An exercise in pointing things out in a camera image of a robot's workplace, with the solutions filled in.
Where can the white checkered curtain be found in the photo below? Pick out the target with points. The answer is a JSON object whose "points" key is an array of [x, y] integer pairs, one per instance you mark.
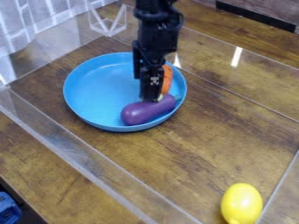
{"points": [[27, 17]]}

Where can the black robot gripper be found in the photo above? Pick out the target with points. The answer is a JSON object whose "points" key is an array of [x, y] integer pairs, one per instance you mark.
{"points": [[160, 22]]}

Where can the blue plastic plate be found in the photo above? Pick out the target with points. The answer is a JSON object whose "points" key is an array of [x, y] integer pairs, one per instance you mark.
{"points": [[100, 87]]}

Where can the blue object at corner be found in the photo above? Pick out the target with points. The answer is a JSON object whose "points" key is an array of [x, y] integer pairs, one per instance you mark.
{"points": [[9, 210]]}

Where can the orange toy carrot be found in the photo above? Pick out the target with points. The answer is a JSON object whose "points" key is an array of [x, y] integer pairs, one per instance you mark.
{"points": [[167, 80]]}

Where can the yellow toy lemon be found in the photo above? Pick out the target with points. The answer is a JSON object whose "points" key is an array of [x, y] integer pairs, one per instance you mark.
{"points": [[241, 204]]}

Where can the purple toy eggplant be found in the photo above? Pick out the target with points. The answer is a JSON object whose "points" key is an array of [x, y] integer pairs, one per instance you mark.
{"points": [[143, 111]]}

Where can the clear acrylic barrier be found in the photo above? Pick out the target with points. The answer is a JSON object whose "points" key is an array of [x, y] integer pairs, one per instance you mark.
{"points": [[160, 176]]}

